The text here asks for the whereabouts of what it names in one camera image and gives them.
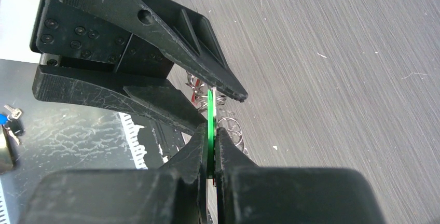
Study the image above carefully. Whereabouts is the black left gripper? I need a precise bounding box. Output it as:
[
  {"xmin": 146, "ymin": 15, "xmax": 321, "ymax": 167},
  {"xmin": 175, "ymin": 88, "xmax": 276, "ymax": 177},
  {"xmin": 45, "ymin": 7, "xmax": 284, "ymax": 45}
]
[{"xmin": 30, "ymin": 0, "xmax": 248, "ymax": 135}]

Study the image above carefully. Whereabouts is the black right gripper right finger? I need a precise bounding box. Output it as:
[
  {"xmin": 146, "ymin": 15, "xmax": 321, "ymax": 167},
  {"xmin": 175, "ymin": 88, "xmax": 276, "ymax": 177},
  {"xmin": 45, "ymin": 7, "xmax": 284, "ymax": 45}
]
[{"xmin": 215, "ymin": 128, "xmax": 385, "ymax": 223}]

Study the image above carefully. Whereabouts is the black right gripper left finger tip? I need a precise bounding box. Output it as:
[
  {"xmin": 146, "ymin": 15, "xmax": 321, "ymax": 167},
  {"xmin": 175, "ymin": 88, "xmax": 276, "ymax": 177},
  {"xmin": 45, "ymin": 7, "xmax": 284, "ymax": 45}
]
[{"xmin": 19, "ymin": 124, "xmax": 208, "ymax": 223}]

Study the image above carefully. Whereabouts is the green key tag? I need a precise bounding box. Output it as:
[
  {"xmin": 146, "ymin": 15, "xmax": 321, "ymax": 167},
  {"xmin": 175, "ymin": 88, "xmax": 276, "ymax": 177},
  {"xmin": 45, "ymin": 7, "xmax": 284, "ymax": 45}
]
[{"xmin": 207, "ymin": 87, "xmax": 216, "ymax": 179}]

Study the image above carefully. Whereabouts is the blue tagged key bunch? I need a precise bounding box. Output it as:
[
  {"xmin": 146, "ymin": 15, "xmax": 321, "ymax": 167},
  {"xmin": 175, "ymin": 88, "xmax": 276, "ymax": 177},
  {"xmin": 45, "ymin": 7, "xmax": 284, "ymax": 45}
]
[{"xmin": 1, "ymin": 104, "xmax": 24, "ymax": 145}]

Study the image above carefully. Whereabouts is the red key tag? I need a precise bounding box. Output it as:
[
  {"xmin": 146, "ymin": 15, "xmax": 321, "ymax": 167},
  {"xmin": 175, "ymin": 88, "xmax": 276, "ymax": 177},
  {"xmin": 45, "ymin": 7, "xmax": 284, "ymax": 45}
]
[{"xmin": 189, "ymin": 77, "xmax": 205, "ymax": 105}]

